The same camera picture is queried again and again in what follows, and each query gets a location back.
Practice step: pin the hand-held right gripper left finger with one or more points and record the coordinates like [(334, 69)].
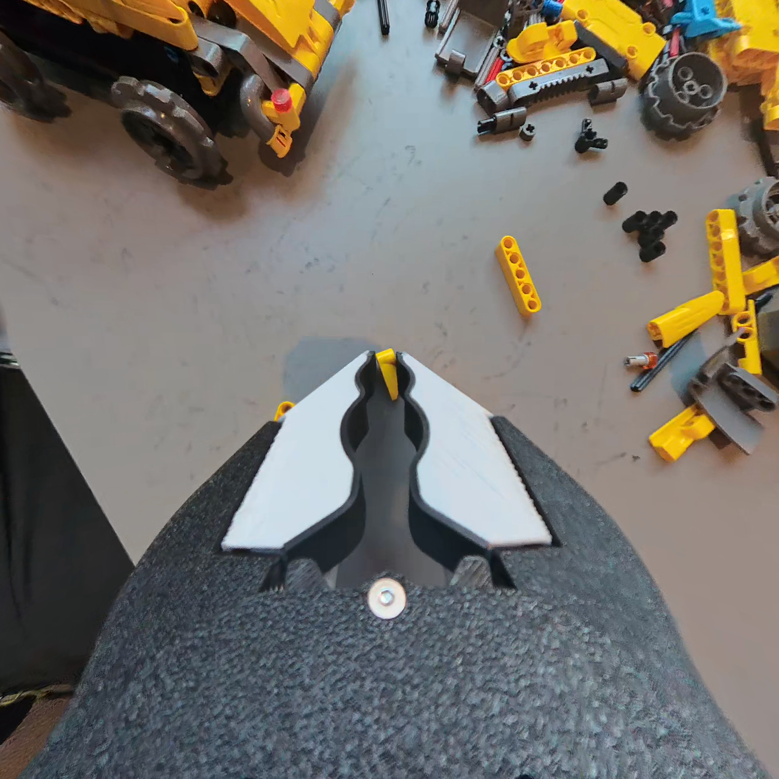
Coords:
[(292, 481)]

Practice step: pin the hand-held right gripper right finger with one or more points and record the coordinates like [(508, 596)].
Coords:
[(481, 481)]

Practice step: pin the long yellow brick beam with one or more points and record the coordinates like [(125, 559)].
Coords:
[(285, 411)]

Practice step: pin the small yellow wedge piece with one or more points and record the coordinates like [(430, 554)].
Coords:
[(386, 371)]

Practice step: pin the yellow brick toy car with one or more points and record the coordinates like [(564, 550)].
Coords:
[(152, 36)]

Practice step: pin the grey desk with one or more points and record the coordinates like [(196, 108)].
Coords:
[(304, 255)]

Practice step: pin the yellow brick panel piece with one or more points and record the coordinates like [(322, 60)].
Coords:
[(678, 435)]

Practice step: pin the short yellow brick beam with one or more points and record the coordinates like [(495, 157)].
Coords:
[(517, 277)]

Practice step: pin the thin black axle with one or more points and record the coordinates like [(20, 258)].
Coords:
[(660, 364)]

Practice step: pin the person's dark clothing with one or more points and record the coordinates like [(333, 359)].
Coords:
[(55, 548)]

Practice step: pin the yellow tapered brick piece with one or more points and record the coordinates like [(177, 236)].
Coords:
[(684, 319)]

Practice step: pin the dark grey curved panel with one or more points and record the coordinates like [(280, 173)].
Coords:
[(730, 395)]

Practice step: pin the cluster of black connectors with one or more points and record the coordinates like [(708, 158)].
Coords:
[(650, 234)]

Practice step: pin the single black bush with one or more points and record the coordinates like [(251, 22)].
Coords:
[(615, 193)]

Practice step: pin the yellow angled brick beam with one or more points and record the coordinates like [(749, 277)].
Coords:
[(725, 261)]

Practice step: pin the grey toy wheel hub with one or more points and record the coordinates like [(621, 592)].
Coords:
[(761, 216)]

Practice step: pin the pile of small brick parts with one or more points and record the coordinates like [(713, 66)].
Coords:
[(535, 67)]

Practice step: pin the black toy wheel hub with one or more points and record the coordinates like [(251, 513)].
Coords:
[(684, 94)]

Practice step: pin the bundle of yellow beams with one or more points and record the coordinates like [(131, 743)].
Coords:
[(754, 61)]

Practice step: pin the blue brick separator tool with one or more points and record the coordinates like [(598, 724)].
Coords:
[(703, 18)]

